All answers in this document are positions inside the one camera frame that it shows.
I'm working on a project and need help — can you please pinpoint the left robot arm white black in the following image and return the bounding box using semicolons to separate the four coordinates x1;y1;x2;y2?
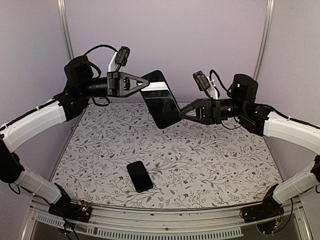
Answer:
0;55;150;217

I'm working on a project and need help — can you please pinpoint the left aluminium frame post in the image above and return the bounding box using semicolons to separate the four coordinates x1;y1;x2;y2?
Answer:
56;0;74;60

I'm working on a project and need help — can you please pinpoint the front aluminium rail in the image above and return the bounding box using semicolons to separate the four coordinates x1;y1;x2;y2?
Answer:
22;198;312;240

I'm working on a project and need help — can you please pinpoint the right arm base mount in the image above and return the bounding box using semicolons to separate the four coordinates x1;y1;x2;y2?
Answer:
239;183;285;223

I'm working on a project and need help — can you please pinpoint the large black phone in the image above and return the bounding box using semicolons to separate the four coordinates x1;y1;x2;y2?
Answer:
140;70;182;129

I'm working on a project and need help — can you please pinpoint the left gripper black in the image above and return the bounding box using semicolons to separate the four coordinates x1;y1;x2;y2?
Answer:
79;69;150;98

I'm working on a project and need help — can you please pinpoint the floral patterned table mat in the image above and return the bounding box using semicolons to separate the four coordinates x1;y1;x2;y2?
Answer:
52;103;282;209

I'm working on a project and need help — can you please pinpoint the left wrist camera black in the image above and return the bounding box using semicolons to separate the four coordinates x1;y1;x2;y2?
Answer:
114;46;131;67

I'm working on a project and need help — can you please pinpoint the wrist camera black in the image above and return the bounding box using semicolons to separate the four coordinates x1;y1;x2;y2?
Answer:
192;70;210;92
114;46;131;67

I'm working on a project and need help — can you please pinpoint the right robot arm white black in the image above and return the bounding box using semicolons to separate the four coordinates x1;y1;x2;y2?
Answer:
179;71;320;218

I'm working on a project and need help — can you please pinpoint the right aluminium frame post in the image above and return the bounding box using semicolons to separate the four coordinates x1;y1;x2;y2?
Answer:
253;0;275;81

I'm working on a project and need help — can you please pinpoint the right camera cable black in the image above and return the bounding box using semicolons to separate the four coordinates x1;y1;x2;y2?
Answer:
209;69;231;97

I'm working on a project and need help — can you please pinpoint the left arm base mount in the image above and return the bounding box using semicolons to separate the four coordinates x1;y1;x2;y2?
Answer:
48;183;92;223

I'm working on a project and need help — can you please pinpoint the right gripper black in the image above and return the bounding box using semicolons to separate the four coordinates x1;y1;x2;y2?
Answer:
177;97;247;125

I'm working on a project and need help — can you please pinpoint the aluminium frame post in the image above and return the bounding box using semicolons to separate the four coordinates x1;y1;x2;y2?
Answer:
56;0;74;60
253;0;275;81

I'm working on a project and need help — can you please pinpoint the left camera cable black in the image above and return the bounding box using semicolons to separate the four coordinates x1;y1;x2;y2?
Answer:
82;44;118;57

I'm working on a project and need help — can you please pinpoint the camera cable black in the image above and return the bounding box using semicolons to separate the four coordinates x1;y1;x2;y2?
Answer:
82;44;118;57
209;69;231;97

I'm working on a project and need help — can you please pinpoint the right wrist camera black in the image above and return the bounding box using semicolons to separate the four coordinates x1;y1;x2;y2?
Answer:
192;70;210;92

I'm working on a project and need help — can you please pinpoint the small black phone on table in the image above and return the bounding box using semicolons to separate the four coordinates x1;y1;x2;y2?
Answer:
126;160;154;193

